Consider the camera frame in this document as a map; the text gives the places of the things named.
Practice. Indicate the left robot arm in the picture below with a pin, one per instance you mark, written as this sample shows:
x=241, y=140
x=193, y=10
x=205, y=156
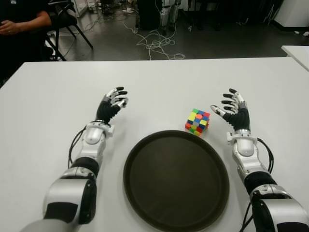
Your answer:
x=67, y=191

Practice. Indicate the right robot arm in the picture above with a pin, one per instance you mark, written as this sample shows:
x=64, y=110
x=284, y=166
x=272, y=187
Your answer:
x=243, y=147

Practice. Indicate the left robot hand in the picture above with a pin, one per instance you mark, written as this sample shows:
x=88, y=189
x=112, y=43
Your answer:
x=106, y=111

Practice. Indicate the white glass display cabinet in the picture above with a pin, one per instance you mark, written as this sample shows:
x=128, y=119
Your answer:
x=80, y=7

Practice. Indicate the white side table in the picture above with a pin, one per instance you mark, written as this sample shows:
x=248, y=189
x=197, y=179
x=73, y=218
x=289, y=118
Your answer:
x=298, y=54

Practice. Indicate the multicolour Rubik's cube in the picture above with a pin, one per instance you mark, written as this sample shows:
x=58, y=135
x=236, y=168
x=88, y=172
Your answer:
x=196, y=122

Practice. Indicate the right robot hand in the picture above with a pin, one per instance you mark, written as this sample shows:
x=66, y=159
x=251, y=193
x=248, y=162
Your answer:
x=240, y=118

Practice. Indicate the white cabinet with black base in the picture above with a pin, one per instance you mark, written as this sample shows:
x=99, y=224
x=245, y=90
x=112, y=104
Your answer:
x=293, y=12

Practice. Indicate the black folding chair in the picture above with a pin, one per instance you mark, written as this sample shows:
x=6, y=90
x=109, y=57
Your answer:
x=65, y=20

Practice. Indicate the seated person in black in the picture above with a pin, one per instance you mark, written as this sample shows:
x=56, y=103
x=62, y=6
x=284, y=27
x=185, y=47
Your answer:
x=19, y=41

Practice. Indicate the dark brown round plate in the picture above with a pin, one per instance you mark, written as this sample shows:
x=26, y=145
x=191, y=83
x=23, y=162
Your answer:
x=176, y=183

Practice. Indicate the silver humanoid robot legs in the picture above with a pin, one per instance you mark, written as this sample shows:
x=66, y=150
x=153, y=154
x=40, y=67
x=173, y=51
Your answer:
x=169, y=14

